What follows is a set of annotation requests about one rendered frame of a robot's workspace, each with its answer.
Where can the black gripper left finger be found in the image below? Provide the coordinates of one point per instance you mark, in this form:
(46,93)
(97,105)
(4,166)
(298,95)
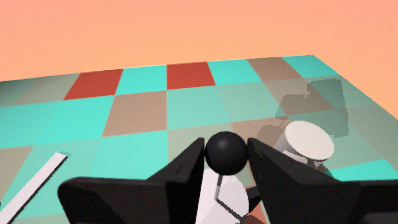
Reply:
(170,196)

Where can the white cylinder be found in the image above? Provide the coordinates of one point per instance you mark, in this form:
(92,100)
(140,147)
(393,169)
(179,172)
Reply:
(306,143)

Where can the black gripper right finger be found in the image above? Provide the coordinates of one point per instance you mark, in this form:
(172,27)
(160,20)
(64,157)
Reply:
(294,193)

